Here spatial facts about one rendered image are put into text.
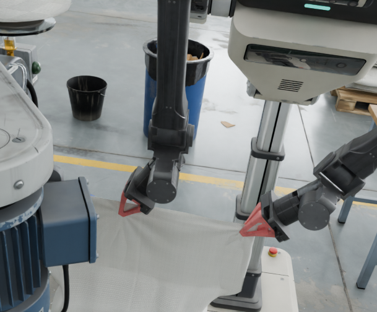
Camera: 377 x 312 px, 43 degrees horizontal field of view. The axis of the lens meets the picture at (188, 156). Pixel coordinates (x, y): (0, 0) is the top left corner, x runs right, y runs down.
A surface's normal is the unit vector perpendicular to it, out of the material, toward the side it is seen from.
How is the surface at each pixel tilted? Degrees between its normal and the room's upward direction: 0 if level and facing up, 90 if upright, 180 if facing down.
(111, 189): 0
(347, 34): 40
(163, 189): 93
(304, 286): 0
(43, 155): 90
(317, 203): 79
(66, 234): 90
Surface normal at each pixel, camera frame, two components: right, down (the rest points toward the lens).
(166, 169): 0.07, -0.77
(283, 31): 0.03, -0.32
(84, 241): 0.32, 0.53
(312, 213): -0.27, 0.31
